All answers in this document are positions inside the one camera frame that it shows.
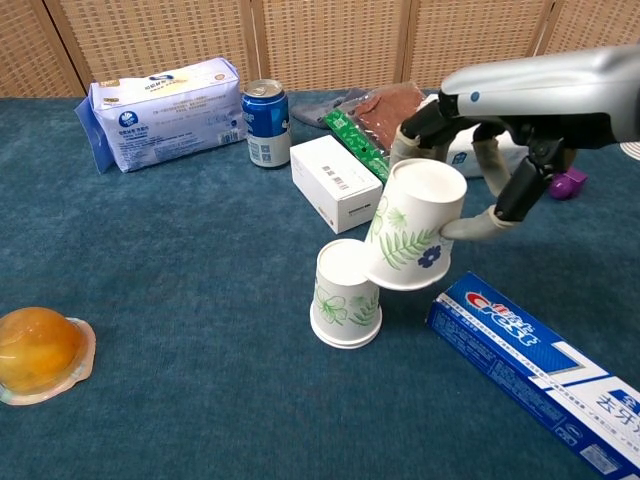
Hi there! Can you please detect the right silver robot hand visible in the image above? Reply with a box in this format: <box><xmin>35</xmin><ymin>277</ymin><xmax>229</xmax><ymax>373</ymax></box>
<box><xmin>389</xmin><ymin>44</ymin><xmax>640</xmax><ymax>242</ymax></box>

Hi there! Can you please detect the green patterned packet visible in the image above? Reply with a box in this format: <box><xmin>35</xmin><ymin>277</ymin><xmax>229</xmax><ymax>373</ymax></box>
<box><xmin>322</xmin><ymin>107</ymin><xmax>394</xmax><ymax>184</ymax></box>

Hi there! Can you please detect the paper cup green fern print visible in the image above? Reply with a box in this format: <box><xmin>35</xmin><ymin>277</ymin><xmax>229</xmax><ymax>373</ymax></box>
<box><xmin>363</xmin><ymin>158</ymin><xmax>469</xmax><ymax>292</ymax></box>

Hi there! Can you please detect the blue felt table cover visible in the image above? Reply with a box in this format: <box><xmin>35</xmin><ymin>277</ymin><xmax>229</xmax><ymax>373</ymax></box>
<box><xmin>0</xmin><ymin>87</ymin><xmax>640</xmax><ymax>480</ymax></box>

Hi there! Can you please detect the wicker folding screen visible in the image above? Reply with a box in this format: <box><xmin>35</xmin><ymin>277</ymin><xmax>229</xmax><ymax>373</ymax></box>
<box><xmin>0</xmin><ymin>0</ymin><xmax>640</xmax><ymax>100</ymax></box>

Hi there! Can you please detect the blue white toothpaste box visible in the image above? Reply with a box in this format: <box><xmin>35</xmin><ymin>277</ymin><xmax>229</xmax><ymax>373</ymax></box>
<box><xmin>426</xmin><ymin>271</ymin><xmax>640</xmax><ymax>476</ymax></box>

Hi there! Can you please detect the blue drink can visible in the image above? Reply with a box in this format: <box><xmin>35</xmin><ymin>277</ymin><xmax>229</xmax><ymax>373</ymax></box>
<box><xmin>241</xmin><ymin>78</ymin><xmax>292</xmax><ymax>170</ymax></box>

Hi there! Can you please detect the clear bag brown powder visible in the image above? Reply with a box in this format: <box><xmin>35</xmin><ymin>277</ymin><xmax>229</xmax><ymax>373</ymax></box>
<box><xmin>352</xmin><ymin>82</ymin><xmax>442</xmax><ymax>151</ymax></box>

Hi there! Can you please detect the large blue white tissue pack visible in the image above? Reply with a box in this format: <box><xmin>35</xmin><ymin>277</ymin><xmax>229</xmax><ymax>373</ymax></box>
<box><xmin>74</xmin><ymin>57</ymin><xmax>249</xmax><ymax>175</ymax></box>

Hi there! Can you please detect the white cardboard box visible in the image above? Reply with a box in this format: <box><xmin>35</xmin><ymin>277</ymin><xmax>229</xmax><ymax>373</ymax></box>
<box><xmin>289</xmin><ymin>134</ymin><xmax>385</xmax><ymax>235</ymax></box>

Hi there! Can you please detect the orange jelly cup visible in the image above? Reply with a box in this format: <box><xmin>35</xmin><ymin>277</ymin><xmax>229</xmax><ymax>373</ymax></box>
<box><xmin>0</xmin><ymin>306</ymin><xmax>97</xmax><ymax>406</ymax></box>

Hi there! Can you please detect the small white tissue pack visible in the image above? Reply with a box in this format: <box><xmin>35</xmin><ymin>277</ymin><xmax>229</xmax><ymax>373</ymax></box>
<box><xmin>418</xmin><ymin>93</ymin><xmax>532</xmax><ymax>180</ymax></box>

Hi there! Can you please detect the paper cup green flower print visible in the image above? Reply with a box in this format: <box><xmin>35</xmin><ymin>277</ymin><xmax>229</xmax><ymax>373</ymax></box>
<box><xmin>310</xmin><ymin>238</ymin><xmax>384</xmax><ymax>344</ymax></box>

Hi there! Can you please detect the purple plastic block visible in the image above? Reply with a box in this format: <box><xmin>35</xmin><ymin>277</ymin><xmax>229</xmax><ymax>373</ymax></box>
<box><xmin>548</xmin><ymin>166</ymin><xmax>589</xmax><ymax>201</ymax></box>

